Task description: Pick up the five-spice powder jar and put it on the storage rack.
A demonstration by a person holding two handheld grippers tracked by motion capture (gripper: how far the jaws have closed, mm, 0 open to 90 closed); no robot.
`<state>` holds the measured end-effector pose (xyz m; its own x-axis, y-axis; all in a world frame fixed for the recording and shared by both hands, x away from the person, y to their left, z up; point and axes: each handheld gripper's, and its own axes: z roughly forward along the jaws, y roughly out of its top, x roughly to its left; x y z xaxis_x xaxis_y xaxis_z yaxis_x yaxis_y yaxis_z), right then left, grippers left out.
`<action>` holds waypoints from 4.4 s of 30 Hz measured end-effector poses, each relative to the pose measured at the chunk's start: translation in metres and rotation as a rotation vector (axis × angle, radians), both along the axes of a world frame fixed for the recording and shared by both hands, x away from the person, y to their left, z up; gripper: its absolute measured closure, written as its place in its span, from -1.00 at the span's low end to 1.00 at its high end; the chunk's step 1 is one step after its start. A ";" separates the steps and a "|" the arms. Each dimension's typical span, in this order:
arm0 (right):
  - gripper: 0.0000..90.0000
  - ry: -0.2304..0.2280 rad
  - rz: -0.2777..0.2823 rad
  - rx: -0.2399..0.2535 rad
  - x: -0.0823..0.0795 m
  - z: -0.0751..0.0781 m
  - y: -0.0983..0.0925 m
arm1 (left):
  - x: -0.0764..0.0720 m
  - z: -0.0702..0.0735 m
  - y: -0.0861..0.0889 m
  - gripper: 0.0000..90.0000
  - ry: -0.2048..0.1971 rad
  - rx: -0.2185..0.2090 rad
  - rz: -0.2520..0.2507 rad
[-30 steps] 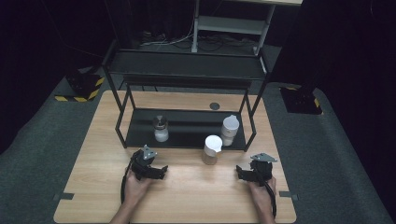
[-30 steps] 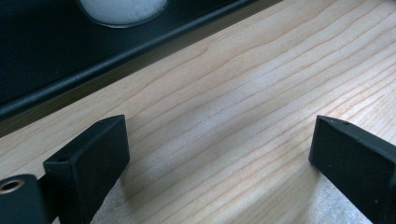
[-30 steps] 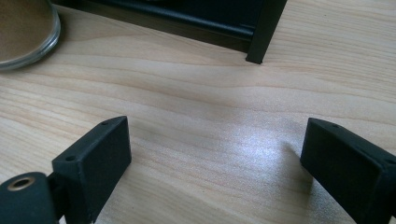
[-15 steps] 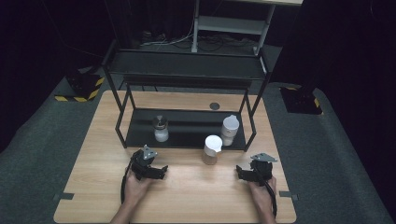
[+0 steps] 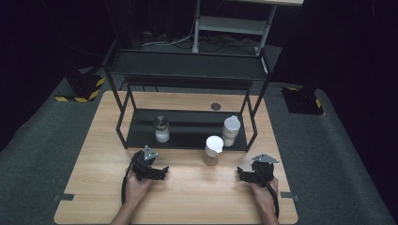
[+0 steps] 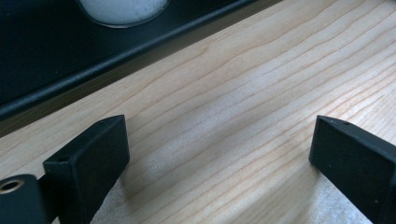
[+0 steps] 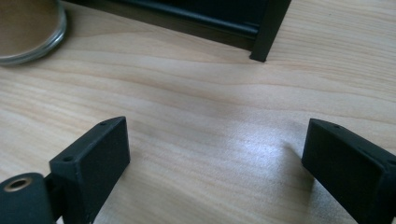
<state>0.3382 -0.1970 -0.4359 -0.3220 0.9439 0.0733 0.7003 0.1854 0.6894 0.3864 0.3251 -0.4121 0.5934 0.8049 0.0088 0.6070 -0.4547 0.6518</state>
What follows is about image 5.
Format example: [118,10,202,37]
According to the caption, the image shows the black base with yellow stripes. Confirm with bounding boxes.
[54,73,107,103]
[281,85,325,116]

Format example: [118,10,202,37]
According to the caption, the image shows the black metal shelf rack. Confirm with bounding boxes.
[102,38,274,154]

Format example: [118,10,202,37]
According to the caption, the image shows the black floor cable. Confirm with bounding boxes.
[175,34,261,53]

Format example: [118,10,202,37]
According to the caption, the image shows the person's left hand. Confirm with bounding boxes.
[125,170,154,207]

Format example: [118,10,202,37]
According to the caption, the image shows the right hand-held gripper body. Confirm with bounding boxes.
[251,153,280,188]

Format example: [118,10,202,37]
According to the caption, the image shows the grey metal desk frame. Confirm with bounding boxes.
[191,0,304,56]

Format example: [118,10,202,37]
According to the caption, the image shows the person's right hand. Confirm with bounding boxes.
[250,177,280,214]

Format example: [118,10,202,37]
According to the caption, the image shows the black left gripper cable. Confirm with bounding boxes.
[120,151,140,205]

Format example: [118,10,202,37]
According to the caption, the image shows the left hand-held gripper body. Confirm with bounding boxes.
[130,144,160,183]

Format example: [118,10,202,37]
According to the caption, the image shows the glass shaker jar metal lid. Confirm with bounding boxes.
[153,115,171,143]

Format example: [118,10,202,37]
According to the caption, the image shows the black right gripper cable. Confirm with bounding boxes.
[266,182,281,219]

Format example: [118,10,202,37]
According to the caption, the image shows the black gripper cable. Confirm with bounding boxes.
[266,182,281,219]
[120,151,140,205]

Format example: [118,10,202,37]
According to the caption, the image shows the grey tape strip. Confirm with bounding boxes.
[280,191,301,203]
[53,193,76,202]

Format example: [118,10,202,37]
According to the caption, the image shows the white floor cable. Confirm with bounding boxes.
[149,22,196,49]

